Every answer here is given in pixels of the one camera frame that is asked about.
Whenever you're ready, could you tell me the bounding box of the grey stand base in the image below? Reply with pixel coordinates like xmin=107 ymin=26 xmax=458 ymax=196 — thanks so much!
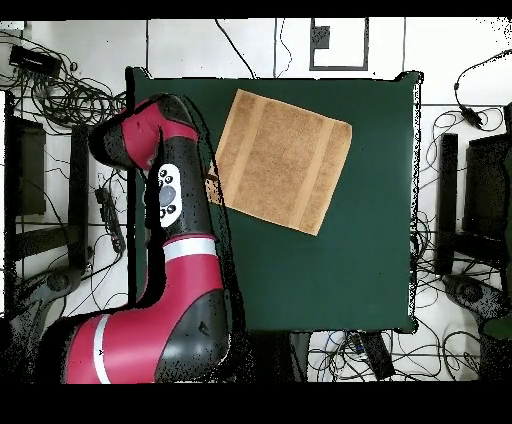
xmin=7 ymin=265 xmax=85 ymax=361
xmin=441 ymin=273 xmax=512 ymax=321

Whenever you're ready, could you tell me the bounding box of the black power strip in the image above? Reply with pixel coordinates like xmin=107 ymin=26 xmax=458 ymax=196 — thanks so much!
xmin=357 ymin=330 xmax=396 ymax=381
xmin=94 ymin=186 xmax=127 ymax=254

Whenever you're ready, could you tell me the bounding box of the black power adapter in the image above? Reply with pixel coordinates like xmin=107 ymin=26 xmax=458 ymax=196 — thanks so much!
xmin=458 ymin=104 xmax=486 ymax=130

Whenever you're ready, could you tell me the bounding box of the tan terry towel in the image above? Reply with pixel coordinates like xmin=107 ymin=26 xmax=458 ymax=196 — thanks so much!
xmin=204 ymin=88 xmax=354 ymax=237

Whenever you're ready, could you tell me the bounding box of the dark green table cloth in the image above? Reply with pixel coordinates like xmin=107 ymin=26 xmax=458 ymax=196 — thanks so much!
xmin=125 ymin=66 xmax=421 ymax=335

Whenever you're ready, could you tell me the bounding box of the black upright bar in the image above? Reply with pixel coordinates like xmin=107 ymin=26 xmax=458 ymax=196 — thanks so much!
xmin=435 ymin=133 xmax=460 ymax=277
xmin=66 ymin=124 xmax=95 ymax=270

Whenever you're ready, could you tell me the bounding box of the black flat panel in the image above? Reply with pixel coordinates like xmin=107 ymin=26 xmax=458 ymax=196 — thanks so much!
xmin=4 ymin=113 xmax=47 ymax=217
xmin=463 ymin=133 xmax=512 ymax=241

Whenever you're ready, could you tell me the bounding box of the black electronics box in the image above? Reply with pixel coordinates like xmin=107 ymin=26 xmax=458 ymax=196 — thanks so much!
xmin=8 ymin=44 xmax=63 ymax=78

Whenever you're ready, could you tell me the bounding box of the grey rectangular frame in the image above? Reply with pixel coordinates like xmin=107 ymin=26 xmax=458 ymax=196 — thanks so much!
xmin=308 ymin=17 xmax=370 ymax=72

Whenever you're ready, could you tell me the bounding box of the tangled black cable bundle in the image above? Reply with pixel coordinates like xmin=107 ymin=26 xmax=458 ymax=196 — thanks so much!
xmin=0 ymin=31 xmax=129 ymax=137
xmin=411 ymin=107 xmax=509 ymax=381

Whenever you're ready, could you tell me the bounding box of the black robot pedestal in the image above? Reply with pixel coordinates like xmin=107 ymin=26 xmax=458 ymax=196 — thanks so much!
xmin=231 ymin=330 xmax=311 ymax=383

